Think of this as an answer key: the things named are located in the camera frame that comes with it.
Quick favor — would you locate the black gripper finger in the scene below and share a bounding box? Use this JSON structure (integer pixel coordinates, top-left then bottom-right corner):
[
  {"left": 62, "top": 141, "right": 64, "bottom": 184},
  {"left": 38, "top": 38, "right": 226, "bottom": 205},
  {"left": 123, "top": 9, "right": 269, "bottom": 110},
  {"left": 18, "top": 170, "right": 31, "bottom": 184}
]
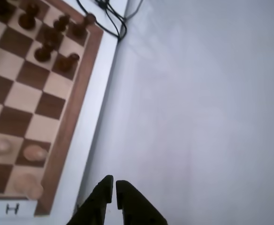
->
[
  {"left": 115, "top": 180, "right": 168, "bottom": 225},
  {"left": 66, "top": 174, "right": 114, "bottom": 225}
]

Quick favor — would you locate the white paper strip with letters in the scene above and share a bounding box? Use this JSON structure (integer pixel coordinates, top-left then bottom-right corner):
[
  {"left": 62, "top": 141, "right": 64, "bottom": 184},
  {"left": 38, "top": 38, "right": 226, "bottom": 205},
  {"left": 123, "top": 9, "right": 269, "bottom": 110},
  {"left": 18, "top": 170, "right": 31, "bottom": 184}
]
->
[{"left": 0, "top": 200, "right": 38, "bottom": 218}]

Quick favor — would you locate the dark wooden bishop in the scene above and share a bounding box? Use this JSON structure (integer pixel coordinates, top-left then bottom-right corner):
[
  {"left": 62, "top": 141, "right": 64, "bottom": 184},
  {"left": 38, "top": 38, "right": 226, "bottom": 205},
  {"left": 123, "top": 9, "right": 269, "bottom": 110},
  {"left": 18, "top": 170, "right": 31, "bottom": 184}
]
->
[{"left": 44, "top": 14, "right": 71, "bottom": 44}]

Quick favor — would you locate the dark wooden rook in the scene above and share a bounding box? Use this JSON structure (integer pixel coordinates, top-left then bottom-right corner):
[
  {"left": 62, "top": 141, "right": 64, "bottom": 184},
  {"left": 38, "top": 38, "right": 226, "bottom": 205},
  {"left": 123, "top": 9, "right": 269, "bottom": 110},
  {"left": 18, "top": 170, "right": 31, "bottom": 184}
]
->
[{"left": 70, "top": 13, "right": 97, "bottom": 38}]

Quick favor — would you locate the wooden chessboard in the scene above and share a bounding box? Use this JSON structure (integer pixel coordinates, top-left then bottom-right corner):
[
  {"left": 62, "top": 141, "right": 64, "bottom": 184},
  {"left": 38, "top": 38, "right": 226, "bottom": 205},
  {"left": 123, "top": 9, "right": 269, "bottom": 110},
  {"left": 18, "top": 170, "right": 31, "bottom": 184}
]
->
[{"left": 0, "top": 0, "right": 104, "bottom": 218}]

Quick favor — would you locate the black cable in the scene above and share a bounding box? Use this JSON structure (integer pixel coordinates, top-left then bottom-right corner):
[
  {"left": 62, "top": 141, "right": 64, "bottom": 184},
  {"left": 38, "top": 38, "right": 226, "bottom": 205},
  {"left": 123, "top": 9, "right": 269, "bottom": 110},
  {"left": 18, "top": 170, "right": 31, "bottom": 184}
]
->
[
  {"left": 76, "top": 0, "right": 120, "bottom": 39},
  {"left": 94, "top": 0, "right": 128, "bottom": 42}
]

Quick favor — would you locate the light wooden rook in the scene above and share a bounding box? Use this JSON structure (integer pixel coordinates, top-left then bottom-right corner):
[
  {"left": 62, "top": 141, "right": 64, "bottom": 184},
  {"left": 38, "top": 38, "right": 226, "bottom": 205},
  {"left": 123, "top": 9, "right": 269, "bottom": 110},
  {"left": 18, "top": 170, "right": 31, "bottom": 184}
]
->
[{"left": 13, "top": 172, "right": 45, "bottom": 200}]

